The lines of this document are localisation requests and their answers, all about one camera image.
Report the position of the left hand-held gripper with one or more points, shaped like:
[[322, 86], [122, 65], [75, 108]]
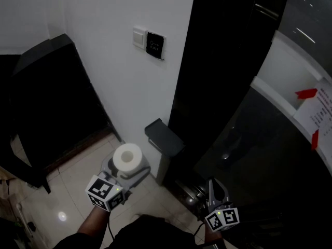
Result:
[[99, 191]]

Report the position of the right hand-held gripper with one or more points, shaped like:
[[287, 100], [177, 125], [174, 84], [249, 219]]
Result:
[[223, 219]]

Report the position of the white toilet paper roll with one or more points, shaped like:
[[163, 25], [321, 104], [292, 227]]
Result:
[[135, 163]]

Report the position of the person's right forearm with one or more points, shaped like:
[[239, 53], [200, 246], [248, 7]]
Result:
[[214, 236]]

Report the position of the person's left forearm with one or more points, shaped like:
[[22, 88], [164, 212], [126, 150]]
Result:
[[92, 223]]

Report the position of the black rectangular plastic device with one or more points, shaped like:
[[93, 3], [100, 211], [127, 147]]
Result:
[[164, 139]]

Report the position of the metal door floor latch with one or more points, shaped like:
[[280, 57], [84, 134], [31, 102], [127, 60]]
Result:
[[190, 192]]

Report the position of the person's black clothing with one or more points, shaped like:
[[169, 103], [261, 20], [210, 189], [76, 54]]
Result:
[[150, 233]]

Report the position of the black stepped shelf unit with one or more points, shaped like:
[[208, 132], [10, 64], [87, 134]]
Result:
[[54, 100]]

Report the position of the small black floor item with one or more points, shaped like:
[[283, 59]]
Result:
[[32, 226]]

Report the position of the white stick-shaped tool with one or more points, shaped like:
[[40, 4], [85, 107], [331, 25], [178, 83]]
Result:
[[23, 216]]

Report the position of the red tape strip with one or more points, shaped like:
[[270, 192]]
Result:
[[315, 140], [306, 93]]

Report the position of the black framed glass double door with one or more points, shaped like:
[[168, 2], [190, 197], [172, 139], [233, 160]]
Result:
[[212, 74]]

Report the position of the white paper notice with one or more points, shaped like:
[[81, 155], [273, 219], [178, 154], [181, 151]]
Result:
[[317, 113]]

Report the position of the black exit button panel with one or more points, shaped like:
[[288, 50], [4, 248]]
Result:
[[155, 45]]

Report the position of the white wall switch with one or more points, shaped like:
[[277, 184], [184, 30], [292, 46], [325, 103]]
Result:
[[139, 38]]

